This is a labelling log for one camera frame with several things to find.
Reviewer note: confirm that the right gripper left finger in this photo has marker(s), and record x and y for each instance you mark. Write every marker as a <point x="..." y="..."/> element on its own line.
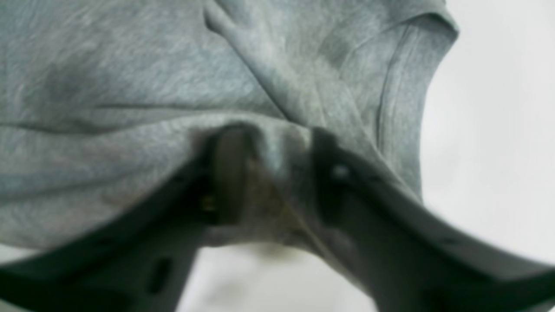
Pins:
<point x="141" y="261"/>

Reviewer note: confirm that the grey T-shirt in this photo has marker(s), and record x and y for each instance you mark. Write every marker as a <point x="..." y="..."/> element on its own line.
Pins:
<point x="102" y="99"/>

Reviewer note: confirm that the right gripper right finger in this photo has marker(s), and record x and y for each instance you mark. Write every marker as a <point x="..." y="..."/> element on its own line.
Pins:
<point x="412" y="261"/>

